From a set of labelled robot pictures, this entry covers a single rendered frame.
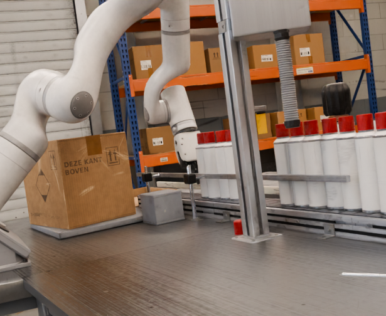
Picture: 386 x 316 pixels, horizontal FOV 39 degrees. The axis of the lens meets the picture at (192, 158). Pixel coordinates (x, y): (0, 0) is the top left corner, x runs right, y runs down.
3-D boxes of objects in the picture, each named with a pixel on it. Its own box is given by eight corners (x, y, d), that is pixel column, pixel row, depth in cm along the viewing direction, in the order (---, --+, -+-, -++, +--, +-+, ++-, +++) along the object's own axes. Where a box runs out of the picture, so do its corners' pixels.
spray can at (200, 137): (220, 196, 169) (212, 131, 168) (205, 199, 167) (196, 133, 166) (214, 195, 174) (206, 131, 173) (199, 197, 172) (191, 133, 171)
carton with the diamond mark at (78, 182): (137, 214, 175) (125, 131, 174) (69, 229, 160) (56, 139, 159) (91, 210, 199) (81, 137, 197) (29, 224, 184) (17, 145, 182)
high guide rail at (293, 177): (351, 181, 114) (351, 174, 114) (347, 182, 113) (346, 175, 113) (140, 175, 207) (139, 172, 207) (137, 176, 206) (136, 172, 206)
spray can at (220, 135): (241, 197, 162) (233, 128, 161) (229, 200, 158) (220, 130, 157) (229, 196, 166) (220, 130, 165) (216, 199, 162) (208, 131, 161)
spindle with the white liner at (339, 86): (369, 183, 156) (357, 79, 154) (346, 188, 152) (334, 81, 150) (346, 182, 164) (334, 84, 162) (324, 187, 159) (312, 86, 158)
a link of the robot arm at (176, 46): (145, 36, 161) (150, 130, 174) (194, 30, 166) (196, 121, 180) (135, 29, 168) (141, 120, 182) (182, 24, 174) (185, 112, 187)
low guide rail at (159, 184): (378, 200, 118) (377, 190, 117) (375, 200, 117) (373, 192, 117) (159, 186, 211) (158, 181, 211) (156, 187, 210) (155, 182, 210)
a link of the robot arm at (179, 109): (172, 122, 173) (198, 117, 177) (160, 86, 176) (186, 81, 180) (166, 132, 181) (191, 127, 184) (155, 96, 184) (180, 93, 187)
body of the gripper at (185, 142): (176, 128, 173) (186, 160, 170) (203, 124, 178) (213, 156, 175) (167, 136, 179) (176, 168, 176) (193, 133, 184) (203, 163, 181)
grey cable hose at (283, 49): (304, 126, 116) (292, 28, 115) (292, 128, 115) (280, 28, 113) (293, 127, 119) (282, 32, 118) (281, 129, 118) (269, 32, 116)
